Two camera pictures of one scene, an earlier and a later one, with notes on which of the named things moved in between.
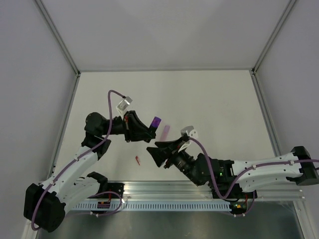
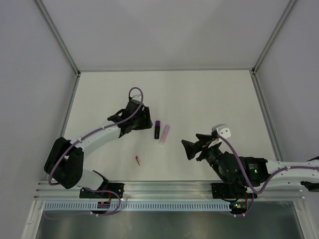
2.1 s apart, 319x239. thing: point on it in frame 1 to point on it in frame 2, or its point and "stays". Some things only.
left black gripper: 135,130 to 146,123
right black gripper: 160,155 to 192,148
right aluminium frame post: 286,13 stays
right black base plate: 237,192 stays
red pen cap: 136,158 stays
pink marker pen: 164,135 stays
